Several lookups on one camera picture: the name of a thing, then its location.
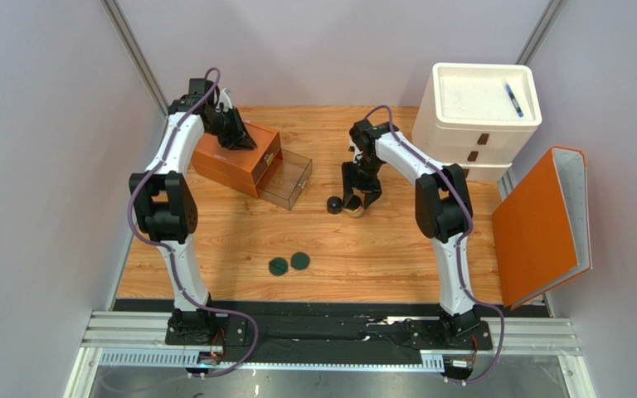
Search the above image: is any clear bottom drawer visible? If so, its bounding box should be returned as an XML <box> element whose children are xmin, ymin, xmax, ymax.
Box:
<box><xmin>257</xmin><ymin>149</ymin><xmax>313</xmax><ymax>211</ymax></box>

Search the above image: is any green round compact left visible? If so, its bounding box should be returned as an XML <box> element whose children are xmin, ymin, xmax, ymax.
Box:
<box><xmin>268</xmin><ymin>257</ymin><xmax>289</xmax><ymax>276</ymax></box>

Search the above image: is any orange drawer box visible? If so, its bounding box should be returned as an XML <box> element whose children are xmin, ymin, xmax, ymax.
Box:
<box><xmin>191</xmin><ymin>119</ymin><xmax>283</xmax><ymax>198</ymax></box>

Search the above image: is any white three-drawer cabinet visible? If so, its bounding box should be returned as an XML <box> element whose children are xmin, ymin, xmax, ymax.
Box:
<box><xmin>411</xmin><ymin>62</ymin><xmax>542</xmax><ymax>182</ymax></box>

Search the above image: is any green round compact right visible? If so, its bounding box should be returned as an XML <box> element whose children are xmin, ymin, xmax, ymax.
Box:
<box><xmin>289</xmin><ymin>252</ymin><xmax>311</xmax><ymax>270</ymax></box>

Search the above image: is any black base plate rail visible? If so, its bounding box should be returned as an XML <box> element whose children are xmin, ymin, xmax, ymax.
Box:
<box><xmin>164</xmin><ymin>314</ymin><xmax>498</xmax><ymax>351</ymax></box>

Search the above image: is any gold lid cream jar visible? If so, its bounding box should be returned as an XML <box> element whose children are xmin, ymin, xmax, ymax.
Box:
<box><xmin>343</xmin><ymin>194</ymin><xmax>365</xmax><ymax>218</ymax></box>

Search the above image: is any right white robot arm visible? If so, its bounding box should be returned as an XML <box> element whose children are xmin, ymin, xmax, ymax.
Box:
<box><xmin>342</xmin><ymin>119</ymin><xmax>480</xmax><ymax>345</ymax></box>

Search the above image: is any blue pen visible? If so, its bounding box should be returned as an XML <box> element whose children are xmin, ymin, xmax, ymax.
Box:
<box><xmin>503</xmin><ymin>82</ymin><xmax>524</xmax><ymax>118</ymax></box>

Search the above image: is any black round jar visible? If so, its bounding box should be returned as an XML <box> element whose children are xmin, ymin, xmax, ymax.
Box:
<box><xmin>326</xmin><ymin>196</ymin><xmax>343</xmax><ymax>215</ymax></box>

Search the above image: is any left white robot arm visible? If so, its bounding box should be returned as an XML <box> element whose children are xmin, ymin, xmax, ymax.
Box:
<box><xmin>126</xmin><ymin>76</ymin><xmax>257</xmax><ymax>342</ymax></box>

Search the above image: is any orange ring binder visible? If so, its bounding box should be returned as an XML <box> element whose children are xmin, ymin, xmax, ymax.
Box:
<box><xmin>492</xmin><ymin>146</ymin><xmax>593</xmax><ymax>309</ymax></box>

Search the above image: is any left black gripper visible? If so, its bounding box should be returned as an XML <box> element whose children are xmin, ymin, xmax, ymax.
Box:
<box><xmin>207</xmin><ymin>107</ymin><xmax>258</xmax><ymax>152</ymax></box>

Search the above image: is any green round compact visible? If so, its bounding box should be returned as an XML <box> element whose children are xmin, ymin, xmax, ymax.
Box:
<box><xmin>289</xmin><ymin>252</ymin><xmax>311</xmax><ymax>270</ymax></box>
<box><xmin>268</xmin><ymin>257</ymin><xmax>289</xmax><ymax>276</ymax></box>

